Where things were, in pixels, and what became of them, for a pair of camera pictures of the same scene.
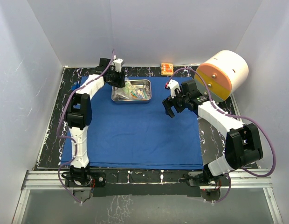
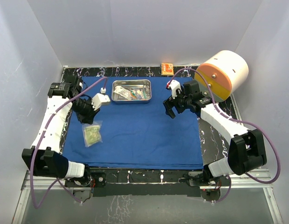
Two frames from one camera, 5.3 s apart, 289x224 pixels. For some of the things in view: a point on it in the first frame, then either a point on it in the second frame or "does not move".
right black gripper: (168, 104) does not move
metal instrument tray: (135, 91) does not move
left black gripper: (120, 82) to (88, 118)
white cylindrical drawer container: (226, 73) does not move
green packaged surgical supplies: (131, 89) to (92, 133)
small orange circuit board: (167, 68) does not move
